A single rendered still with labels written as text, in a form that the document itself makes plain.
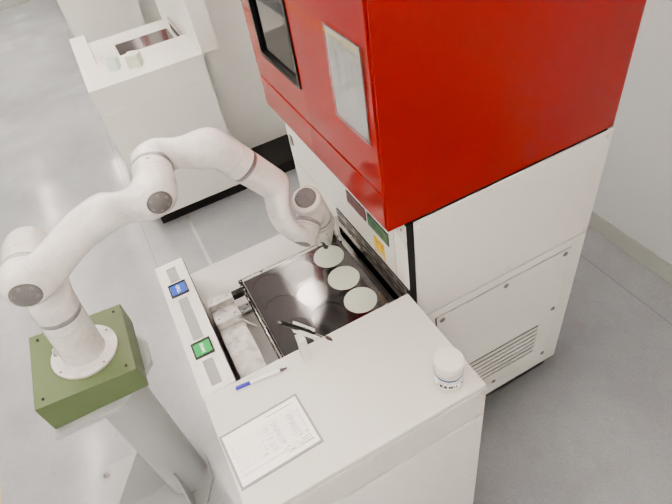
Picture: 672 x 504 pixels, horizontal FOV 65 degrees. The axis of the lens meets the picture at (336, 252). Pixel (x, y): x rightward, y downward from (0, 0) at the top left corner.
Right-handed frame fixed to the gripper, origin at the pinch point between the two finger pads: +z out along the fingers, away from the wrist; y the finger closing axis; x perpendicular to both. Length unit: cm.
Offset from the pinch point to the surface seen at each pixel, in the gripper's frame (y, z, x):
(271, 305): 26.3, -9.1, -13.1
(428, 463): 64, -7, 38
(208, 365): 48, -25, -22
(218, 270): 12.2, 6.2, -41.3
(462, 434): 56, -9, 46
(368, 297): 20.7, -6.5, 16.2
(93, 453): 85, 63, -112
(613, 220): -61, 117, 115
